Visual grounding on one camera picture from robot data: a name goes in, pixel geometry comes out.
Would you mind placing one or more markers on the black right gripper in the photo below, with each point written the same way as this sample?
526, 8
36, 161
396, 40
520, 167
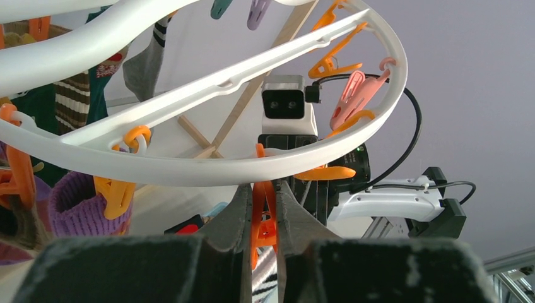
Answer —
308, 188

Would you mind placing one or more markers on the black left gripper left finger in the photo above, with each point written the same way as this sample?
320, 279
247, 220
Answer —
210, 265

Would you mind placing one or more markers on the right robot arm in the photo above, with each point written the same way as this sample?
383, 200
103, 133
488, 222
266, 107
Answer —
427, 206

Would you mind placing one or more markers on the orange clothespin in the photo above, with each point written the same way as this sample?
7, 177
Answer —
328, 65
118, 194
325, 173
263, 231

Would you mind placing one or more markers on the purple striped sock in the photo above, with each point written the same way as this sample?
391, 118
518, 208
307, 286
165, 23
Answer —
76, 210

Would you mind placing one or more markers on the red sock in basket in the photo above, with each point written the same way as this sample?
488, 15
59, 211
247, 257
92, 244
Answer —
189, 226

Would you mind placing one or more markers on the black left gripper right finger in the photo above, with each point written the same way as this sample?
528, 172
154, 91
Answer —
316, 265

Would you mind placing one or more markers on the green christmas hanging sock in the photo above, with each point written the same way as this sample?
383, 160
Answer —
39, 103

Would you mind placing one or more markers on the teal clothespin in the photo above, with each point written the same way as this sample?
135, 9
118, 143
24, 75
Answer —
219, 7

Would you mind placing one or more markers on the white round sock hanger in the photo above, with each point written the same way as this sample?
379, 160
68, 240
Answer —
89, 149

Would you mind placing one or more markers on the brown striped hanging sock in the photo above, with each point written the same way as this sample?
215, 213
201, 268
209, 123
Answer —
72, 102

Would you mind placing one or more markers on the wooden drying rack frame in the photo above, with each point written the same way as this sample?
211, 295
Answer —
210, 149

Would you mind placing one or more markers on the purple clothespin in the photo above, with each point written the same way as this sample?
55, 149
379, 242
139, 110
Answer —
257, 11

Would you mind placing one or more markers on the pink clothespin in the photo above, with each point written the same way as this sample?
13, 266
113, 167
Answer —
358, 91

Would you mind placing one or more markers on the grey striped hanging sock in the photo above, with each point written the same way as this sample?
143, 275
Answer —
141, 72

